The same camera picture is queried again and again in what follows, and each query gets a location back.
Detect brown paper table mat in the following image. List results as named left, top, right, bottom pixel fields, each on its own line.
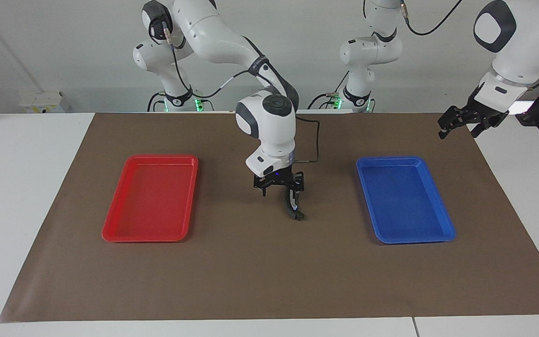
left=0, top=112, right=539, bottom=323

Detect black base cables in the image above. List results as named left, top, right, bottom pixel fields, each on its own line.
left=147, top=90, right=168, bottom=113
left=307, top=70, right=350, bottom=111

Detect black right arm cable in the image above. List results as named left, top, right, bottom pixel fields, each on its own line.
left=160, top=19, right=321, bottom=164

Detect blue plastic tray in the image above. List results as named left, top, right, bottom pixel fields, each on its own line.
left=356, top=156, right=456, bottom=245

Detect black left base cables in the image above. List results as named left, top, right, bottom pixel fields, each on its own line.
left=307, top=70, right=350, bottom=111

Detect black right base cables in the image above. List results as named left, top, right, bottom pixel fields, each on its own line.
left=147, top=90, right=168, bottom=113

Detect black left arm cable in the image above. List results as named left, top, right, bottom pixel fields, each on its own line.
left=400, top=0, right=463, bottom=37

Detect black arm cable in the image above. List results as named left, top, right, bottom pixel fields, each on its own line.
left=400, top=0, right=463, bottom=37
left=160, top=19, right=321, bottom=164

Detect red plastic tray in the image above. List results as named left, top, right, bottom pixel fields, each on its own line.
left=102, top=155, right=199, bottom=243

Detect white wall socket box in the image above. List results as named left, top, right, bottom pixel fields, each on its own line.
left=18, top=91, right=72, bottom=114

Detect long curved brake pad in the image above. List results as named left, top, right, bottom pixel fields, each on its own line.
left=282, top=189, right=304, bottom=220

